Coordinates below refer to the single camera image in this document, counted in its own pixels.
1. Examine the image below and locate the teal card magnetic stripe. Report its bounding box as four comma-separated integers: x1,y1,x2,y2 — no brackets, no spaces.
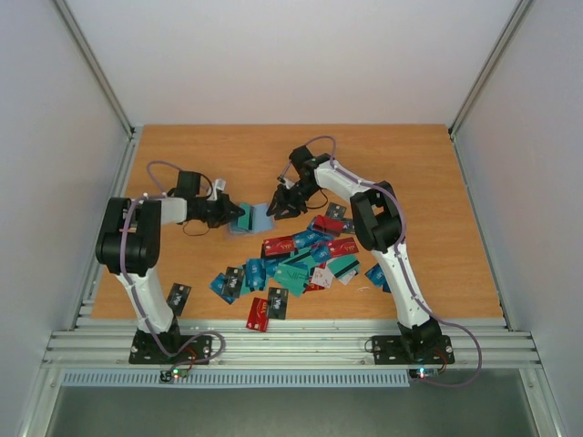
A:
236,203,255,231

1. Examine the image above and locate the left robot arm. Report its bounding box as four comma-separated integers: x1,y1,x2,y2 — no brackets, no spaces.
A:
95,170,245,366

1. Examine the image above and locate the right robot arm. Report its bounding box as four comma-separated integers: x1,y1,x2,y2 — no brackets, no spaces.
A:
267,146,442,362

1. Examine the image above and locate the red card upper right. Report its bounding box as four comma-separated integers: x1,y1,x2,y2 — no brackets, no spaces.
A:
312,215,343,237

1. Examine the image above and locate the red VIP card upper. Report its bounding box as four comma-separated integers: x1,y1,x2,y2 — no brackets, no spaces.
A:
261,236,296,259

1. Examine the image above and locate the red vip card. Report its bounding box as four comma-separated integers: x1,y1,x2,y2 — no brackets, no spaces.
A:
326,237,359,258
261,236,296,259

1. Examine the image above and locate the black VIP card left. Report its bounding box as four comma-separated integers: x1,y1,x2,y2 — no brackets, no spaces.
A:
222,267,244,299

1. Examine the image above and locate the red VIP card centre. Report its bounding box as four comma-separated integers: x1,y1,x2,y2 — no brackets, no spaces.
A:
326,237,359,258

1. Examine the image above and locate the blue card left bottom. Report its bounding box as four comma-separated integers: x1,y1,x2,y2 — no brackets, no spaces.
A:
210,273,236,305

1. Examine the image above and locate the blue card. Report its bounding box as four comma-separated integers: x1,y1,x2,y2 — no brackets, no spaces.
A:
365,264,386,288
210,273,236,305

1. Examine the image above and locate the teal VIP card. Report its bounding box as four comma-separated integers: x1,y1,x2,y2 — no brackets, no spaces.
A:
273,264,310,297

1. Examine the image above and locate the white card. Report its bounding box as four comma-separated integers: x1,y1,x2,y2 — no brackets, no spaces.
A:
310,267,334,289

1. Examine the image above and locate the black card lone left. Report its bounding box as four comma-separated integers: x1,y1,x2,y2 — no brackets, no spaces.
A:
167,283,191,317

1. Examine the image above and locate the red card bottom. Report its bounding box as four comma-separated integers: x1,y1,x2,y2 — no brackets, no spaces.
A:
246,298,269,332

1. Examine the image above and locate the blue card right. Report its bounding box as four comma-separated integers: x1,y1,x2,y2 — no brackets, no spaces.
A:
365,264,386,288

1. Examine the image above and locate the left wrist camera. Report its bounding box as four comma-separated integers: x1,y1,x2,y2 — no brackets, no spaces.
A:
208,178,226,201

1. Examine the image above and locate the left base plate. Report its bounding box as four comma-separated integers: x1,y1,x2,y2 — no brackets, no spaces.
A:
128,327,212,365

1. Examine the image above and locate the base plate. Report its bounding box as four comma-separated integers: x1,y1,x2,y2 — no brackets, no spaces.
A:
367,335,455,365
128,327,212,365

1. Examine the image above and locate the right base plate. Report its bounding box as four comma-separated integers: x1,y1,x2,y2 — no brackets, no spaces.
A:
367,335,455,365

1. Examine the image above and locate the blue slotted cable duct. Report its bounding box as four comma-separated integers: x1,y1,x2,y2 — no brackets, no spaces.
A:
60,369,410,389

